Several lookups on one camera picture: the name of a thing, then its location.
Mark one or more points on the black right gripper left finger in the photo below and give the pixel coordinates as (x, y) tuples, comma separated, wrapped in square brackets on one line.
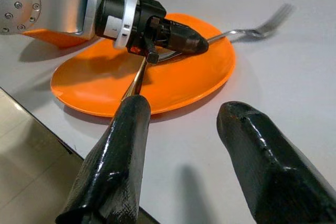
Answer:
[(113, 169)]

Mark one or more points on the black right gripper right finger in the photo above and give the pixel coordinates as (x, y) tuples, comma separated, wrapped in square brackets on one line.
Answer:
[(275, 171)]

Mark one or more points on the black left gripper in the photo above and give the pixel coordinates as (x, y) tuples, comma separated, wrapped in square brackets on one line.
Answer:
[(147, 11)]

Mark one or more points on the silver fork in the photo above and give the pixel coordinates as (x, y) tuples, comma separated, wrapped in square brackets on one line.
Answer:
[(236, 32)]

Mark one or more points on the gold spoon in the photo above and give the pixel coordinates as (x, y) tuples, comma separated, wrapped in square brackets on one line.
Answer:
[(135, 82)]

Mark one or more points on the orange plate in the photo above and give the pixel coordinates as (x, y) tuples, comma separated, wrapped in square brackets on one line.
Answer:
[(183, 82)]

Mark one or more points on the orange bowl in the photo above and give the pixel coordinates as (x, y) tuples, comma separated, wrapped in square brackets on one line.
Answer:
[(57, 39)]

